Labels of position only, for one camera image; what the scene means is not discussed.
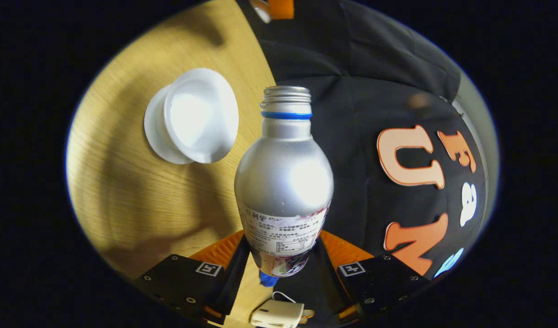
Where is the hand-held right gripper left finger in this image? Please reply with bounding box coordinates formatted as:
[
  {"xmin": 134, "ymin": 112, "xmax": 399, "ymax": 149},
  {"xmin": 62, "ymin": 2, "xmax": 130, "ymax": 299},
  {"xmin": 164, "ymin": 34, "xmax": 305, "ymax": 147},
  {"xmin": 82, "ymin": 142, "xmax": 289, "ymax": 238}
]
[{"xmin": 133, "ymin": 230, "xmax": 252, "ymax": 325}]

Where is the white teacup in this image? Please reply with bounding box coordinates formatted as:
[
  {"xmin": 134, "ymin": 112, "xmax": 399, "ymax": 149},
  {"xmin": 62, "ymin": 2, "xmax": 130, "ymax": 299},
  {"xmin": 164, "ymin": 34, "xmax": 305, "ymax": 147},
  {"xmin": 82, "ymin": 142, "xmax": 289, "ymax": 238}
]
[{"xmin": 163, "ymin": 68, "xmax": 239, "ymax": 164}]

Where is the white saucer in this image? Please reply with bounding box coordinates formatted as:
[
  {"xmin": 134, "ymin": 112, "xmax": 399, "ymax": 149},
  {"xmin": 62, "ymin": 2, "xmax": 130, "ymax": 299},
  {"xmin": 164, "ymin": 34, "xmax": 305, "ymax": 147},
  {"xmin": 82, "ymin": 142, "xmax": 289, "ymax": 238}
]
[{"xmin": 143, "ymin": 84, "xmax": 197, "ymax": 165}]

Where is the silver water bottle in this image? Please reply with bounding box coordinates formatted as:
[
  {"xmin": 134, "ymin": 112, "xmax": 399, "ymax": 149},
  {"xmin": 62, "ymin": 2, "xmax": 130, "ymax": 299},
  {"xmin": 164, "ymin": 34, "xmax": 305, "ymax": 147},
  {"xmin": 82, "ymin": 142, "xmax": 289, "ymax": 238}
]
[{"xmin": 234, "ymin": 86, "xmax": 335, "ymax": 278}]

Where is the white toaster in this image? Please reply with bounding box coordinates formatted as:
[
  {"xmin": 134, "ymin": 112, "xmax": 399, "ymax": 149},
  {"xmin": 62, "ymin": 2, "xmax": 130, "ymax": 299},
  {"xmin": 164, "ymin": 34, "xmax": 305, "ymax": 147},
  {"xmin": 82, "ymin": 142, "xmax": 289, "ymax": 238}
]
[{"xmin": 250, "ymin": 299, "xmax": 305, "ymax": 328}]

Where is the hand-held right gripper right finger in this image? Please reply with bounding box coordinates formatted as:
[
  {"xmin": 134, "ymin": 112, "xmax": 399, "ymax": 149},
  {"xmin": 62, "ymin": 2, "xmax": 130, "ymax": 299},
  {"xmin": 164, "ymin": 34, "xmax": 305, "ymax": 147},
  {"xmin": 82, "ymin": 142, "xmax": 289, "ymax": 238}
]
[{"xmin": 313, "ymin": 230, "xmax": 430, "ymax": 326}]

